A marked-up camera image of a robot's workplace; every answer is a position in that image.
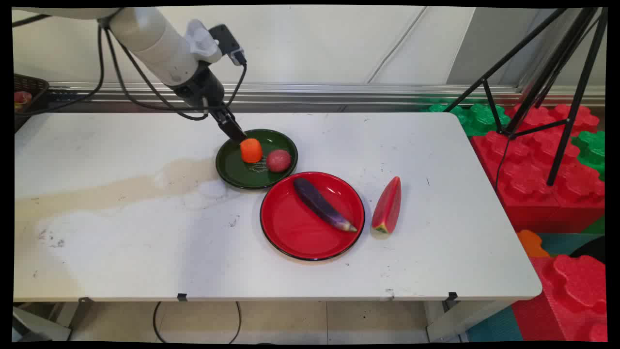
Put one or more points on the red plate black rim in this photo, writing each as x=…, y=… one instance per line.
x=295, y=228

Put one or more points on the black tripod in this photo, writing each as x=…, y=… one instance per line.
x=557, y=72

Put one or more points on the teal foam mat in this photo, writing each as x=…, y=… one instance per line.
x=494, y=327

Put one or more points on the orange foam block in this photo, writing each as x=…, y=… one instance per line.
x=531, y=244

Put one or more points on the dark green plate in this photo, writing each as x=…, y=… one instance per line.
x=242, y=174

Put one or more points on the orange toy fruit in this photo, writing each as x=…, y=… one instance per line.
x=251, y=150

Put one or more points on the white table leg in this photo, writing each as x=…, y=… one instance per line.
x=460, y=320

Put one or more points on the dark plastic basket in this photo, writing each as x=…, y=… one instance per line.
x=26, y=97

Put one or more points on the aluminium wall rail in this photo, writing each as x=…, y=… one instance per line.
x=339, y=94

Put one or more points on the toy watermelon slice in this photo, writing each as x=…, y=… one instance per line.
x=387, y=206

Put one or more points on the purple toy eggplant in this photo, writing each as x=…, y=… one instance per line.
x=322, y=204

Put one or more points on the large red foam block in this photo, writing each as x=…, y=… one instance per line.
x=537, y=179

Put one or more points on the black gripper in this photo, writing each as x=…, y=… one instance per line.
x=201, y=89

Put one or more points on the green foam block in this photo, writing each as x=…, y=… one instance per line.
x=592, y=152
x=477, y=118

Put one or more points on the black wrist camera white mount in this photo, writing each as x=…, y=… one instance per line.
x=220, y=43

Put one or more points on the red round toy fruit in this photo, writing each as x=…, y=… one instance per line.
x=278, y=160

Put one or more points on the grey table leg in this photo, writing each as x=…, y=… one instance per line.
x=38, y=327

